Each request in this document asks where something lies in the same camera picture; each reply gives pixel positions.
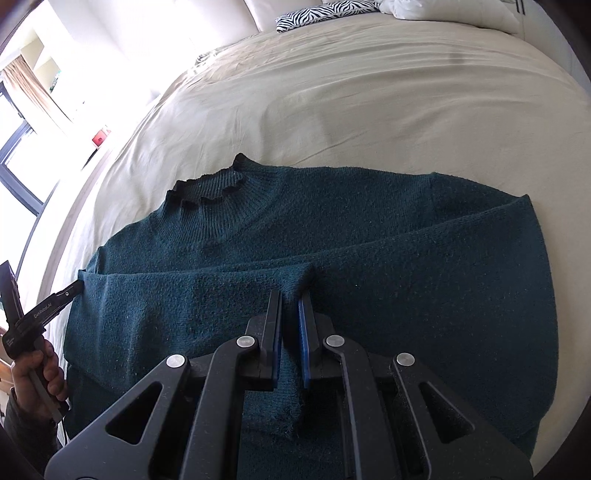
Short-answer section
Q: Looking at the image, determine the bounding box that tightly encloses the dark teal knit sweater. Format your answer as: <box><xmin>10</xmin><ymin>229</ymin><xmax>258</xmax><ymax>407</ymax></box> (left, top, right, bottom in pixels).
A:
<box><xmin>62</xmin><ymin>153</ymin><xmax>560</xmax><ymax>480</ymax></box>

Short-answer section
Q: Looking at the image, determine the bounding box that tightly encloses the zebra print pillow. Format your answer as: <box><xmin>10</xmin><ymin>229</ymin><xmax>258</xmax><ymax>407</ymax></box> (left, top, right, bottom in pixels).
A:
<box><xmin>276</xmin><ymin>0</ymin><xmax>381</xmax><ymax>33</ymax></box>

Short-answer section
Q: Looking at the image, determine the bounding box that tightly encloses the beige curtain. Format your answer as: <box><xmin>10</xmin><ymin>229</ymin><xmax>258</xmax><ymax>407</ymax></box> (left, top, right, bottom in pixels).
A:
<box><xmin>2</xmin><ymin>55</ymin><xmax>70</xmax><ymax>125</ymax></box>

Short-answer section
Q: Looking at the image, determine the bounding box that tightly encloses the black framed window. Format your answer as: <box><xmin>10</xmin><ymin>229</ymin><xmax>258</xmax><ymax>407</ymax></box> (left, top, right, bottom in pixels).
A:
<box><xmin>1</xmin><ymin>83</ymin><xmax>48</xmax><ymax>274</ymax></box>

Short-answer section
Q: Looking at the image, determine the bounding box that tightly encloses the beige bed with sheet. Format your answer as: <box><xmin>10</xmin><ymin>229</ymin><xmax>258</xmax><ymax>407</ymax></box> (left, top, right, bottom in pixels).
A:
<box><xmin>41</xmin><ymin>13</ymin><xmax>590</xmax><ymax>470</ymax></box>

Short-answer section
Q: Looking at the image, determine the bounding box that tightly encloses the red box on sill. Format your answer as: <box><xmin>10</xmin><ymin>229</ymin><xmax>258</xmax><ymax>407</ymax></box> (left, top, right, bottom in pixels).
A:
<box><xmin>92</xmin><ymin>130</ymin><xmax>108</xmax><ymax>147</ymax></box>

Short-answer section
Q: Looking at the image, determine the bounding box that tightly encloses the white folded duvet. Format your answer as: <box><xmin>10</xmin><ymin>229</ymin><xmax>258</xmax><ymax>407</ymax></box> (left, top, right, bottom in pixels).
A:
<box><xmin>378</xmin><ymin>0</ymin><xmax>520</xmax><ymax>34</ymax></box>

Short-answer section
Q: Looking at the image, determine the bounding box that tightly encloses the left hand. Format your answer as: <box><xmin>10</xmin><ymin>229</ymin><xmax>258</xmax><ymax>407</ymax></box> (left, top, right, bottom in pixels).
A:
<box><xmin>11</xmin><ymin>337</ymin><xmax>68</xmax><ymax>423</ymax></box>

